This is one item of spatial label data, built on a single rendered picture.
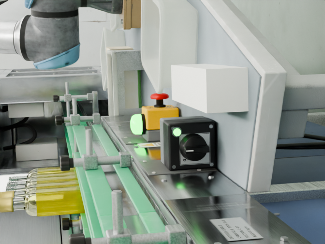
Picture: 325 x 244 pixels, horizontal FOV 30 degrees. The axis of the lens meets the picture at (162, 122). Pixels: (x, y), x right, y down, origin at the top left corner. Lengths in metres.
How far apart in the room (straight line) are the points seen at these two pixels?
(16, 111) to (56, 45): 1.19
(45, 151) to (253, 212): 2.00
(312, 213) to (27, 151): 1.99
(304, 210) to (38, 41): 0.87
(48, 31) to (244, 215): 0.87
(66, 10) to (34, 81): 1.09
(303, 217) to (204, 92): 0.22
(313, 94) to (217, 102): 0.14
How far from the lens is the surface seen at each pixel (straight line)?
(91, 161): 1.12
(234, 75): 0.85
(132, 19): 1.48
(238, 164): 0.92
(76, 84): 2.56
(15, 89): 2.56
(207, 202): 0.82
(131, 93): 1.77
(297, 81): 0.89
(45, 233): 1.65
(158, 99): 1.30
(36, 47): 1.52
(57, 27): 1.49
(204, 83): 0.84
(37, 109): 2.67
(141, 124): 1.29
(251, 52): 0.86
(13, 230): 1.70
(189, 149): 0.97
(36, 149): 2.71
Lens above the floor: 1.02
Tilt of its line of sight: 10 degrees down
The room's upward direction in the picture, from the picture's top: 93 degrees counter-clockwise
